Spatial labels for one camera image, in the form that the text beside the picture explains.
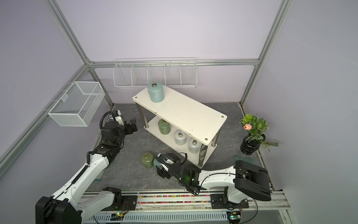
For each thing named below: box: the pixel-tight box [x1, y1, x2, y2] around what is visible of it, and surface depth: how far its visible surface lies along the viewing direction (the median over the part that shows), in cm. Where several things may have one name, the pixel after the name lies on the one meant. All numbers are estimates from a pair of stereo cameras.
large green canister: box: [140, 152, 154, 168], surface depth 84 cm
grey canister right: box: [188, 137, 202, 154], surface depth 82 cm
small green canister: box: [158, 118, 172, 135], surface depth 93 cm
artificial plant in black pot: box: [239, 113, 279, 156], surface depth 77 cm
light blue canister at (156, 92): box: [147, 81, 165, 103], surface depth 72 cm
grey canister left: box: [174, 130, 187, 146], surface depth 86 cm
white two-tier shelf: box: [132, 86, 228, 167], surface depth 73 cm
